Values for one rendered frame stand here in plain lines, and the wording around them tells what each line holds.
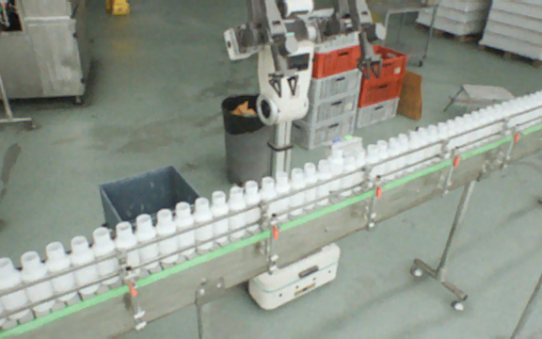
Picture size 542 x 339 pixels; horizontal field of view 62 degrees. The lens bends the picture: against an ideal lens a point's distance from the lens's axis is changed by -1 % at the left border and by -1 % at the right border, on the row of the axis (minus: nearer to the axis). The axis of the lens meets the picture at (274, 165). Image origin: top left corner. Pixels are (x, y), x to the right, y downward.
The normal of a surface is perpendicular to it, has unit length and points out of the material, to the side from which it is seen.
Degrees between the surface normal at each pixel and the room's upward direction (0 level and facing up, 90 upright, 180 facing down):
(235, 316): 0
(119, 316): 90
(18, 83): 89
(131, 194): 90
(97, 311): 90
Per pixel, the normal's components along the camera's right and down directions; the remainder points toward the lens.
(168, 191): 0.56, 0.45
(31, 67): 0.27, 0.51
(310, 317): 0.05, -0.86
